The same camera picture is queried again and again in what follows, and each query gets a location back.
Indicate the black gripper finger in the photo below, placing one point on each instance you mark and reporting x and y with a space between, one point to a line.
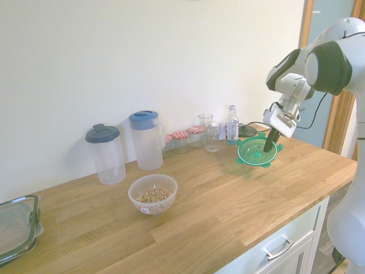
277 137
269 144

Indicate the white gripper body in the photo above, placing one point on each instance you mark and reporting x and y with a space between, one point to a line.
280 122

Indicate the green round container lid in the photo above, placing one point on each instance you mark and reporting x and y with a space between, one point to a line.
251 152

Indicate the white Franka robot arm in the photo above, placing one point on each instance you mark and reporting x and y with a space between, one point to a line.
342 199

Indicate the dark green pot lid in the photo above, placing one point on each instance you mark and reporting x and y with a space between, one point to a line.
247 132

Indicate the glass jar red checkered lid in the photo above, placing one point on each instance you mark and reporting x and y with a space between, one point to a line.
180 141
196 137
168 142

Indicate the clear pitcher blue lid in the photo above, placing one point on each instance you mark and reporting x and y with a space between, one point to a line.
146 145

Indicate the clear plastic food bowl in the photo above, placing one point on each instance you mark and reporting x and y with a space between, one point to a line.
137 201

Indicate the clear pitcher navy lid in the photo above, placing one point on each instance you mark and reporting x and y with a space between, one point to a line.
107 160

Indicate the glass container dark clip lid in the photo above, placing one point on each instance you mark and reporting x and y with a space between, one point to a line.
14 228

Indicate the hint water bottle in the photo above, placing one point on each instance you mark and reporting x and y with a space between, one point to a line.
232 128

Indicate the faceted drinking glass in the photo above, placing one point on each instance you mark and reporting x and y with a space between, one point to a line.
213 140

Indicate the tall footed clear glass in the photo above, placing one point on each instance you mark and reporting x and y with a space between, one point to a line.
205 118

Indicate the frosted glass door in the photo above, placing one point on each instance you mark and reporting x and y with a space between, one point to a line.
328 11

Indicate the cereal rings heap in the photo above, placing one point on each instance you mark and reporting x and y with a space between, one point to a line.
154 195

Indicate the wooden door frame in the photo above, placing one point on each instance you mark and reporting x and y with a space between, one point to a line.
304 23

